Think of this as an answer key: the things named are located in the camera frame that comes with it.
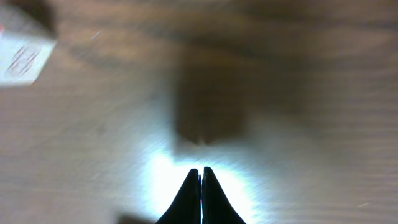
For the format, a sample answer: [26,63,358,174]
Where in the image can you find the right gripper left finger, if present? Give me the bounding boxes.
[156,169,201,224]

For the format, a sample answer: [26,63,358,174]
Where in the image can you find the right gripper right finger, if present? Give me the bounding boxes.
[201,167,246,224]

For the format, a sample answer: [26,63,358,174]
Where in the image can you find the red A block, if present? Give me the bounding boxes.
[1,4,57,87]

